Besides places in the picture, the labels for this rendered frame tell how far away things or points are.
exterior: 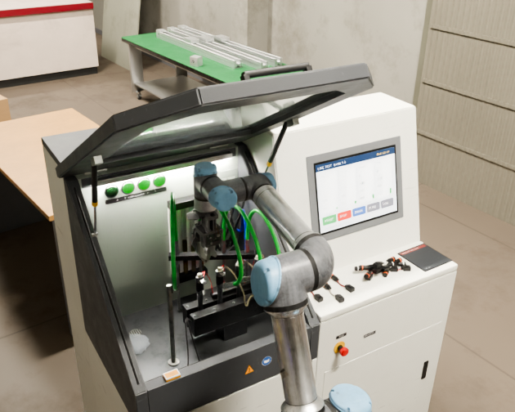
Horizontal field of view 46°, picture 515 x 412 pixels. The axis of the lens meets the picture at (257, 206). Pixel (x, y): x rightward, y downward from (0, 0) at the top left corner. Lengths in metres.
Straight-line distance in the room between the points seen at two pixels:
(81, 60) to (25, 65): 0.74
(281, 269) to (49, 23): 7.24
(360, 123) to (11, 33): 6.45
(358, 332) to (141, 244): 0.89
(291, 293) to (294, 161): 0.83
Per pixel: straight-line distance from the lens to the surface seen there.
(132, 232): 2.29
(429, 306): 2.63
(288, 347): 1.57
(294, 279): 1.51
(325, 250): 1.59
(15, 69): 8.47
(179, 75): 7.86
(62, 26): 8.55
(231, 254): 2.30
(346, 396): 1.72
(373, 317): 2.41
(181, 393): 2.06
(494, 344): 3.87
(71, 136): 2.37
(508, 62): 4.94
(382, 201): 2.54
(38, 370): 3.59
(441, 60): 5.29
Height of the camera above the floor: 2.34
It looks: 28 degrees down
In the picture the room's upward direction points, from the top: 1 degrees clockwise
